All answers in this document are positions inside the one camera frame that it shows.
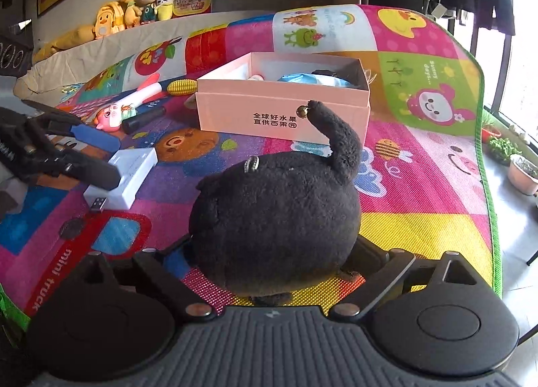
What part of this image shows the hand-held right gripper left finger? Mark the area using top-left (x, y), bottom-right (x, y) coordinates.
top-left (73, 236), bottom-right (215, 322)

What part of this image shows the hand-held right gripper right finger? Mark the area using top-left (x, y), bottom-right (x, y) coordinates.
top-left (330, 238), bottom-right (490, 322)

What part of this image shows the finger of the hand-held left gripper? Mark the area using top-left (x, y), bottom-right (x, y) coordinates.
top-left (23, 99), bottom-right (122, 153)
top-left (40, 147), bottom-right (122, 191)

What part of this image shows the pink cow toy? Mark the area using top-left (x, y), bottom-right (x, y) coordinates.
top-left (94, 102), bottom-right (137, 132)

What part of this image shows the white rectangular box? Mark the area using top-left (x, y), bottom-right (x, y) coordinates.
top-left (83, 147), bottom-right (159, 210)

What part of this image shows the white foam rocket red tip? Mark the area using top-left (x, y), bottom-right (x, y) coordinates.
top-left (118, 73), bottom-right (169, 115)

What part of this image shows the yellow corn toy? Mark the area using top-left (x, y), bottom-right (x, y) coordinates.
top-left (167, 79), bottom-right (198, 96)

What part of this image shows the black plush toy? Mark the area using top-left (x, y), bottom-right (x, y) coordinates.
top-left (189, 100), bottom-right (363, 308)

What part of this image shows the pink cardboard box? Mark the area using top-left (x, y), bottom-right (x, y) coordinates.
top-left (196, 51), bottom-right (371, 147)

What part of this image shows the blue face mask packet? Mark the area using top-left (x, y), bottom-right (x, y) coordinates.
top-left (277, 72), bottom-right (351, 88)

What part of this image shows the black cylinder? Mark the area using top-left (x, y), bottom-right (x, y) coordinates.
top-left (122, 107), bottom-right (166, 134)

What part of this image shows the colourful cartoon play mat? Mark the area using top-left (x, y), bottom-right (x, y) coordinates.
top-left (0, 4), bottom-right (503, 316)

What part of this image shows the long yellow plush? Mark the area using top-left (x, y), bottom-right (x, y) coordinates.
top-left (33, 25), bottom-right (98, 63)

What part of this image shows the yellow deer plush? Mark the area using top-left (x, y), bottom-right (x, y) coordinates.
top-left (120, 0), bottom-right (144, 29)

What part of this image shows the green potted plant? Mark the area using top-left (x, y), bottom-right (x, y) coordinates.
top-left (489, 137), bottom-right (523, 166)

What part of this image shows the red flower pot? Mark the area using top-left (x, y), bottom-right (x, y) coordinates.
top-left (481, 112), bottom-right (503, 144)

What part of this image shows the black window railing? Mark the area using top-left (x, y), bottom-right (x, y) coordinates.
top-left (448, 4), bottom-right (511, 119)

